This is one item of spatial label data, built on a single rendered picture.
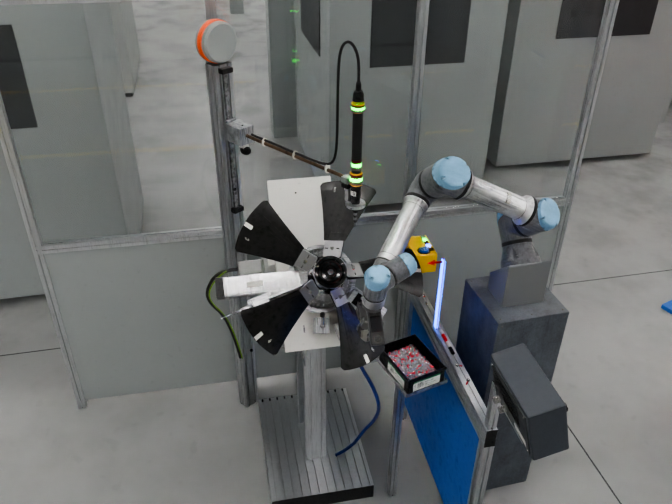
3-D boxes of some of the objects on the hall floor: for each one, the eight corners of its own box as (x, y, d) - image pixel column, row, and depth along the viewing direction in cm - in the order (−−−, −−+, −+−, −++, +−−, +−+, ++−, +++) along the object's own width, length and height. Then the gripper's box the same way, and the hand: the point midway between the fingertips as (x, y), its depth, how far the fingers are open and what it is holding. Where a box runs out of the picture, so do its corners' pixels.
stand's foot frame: (259, 410, 334) (258, 399, 330) (345, 398, 342) (345, 387, 338) (272, 513, 283) (271, 502, 278) (373, 496, 290) (374, 485, 286)
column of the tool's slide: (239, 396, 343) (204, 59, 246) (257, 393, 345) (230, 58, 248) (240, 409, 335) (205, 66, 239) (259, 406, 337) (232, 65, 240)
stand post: (305, 464, 306) (301, 313, 257) (324, 461, 307) (323, 311, 258) (307, 471, 302) (303, 320, 253) (325, 468, 303) (325, 317, 255)
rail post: (397, 414, 333) (407, 293, 291) (404, 413, 333) (416, 292, 291) (399, 420, 329) (410, 298, 287) (407, 419, 330) (418, 297, 288)
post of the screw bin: (386, 492, 292) (397, 360, 249) (392, 489, 294) (403, 358, 251) (389, 497, 290) (400, 365, 247) (395, 494, 292) (406, 363, 249)
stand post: (298, 427, 325) (292, 233, 263) (316, 425, 326) (313, 231, 264) (299, 434, 321) (293, 239, 259) (317, 432, 322) (315, 237, 261)
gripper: (382, 288, 213) (374, 324, 229) (356, 291, 211) (350, 327, 227) (388, 309, 208) (380, 344, 224) (361, 312, 206) (355, 347, 222)
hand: (367, 340), depth 223 cm, fingers closed
